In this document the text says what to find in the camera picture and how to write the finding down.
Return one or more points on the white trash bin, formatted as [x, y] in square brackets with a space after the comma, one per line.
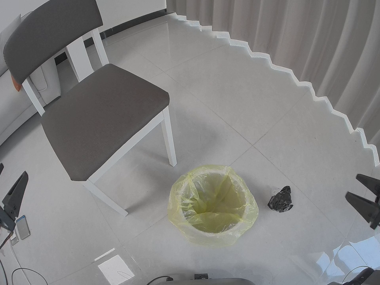
[213, 233]

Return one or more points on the yellow plastic bag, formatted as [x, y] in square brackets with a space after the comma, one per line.
[219, 188]

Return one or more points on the orange cushion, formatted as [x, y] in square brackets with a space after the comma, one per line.
[16, 83]

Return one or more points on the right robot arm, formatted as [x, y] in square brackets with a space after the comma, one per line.
[363, 278]

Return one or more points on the grey and white chair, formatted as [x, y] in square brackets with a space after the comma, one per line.
[104, 114]

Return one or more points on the white curtain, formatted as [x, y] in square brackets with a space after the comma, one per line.
[282, 19]

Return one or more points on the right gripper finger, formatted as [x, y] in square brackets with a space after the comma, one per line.
[366, 208]
[369, 182]

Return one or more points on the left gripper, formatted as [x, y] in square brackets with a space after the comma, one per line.
[6, 218]

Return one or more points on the black plastic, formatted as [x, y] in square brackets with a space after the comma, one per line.
[281, 200]

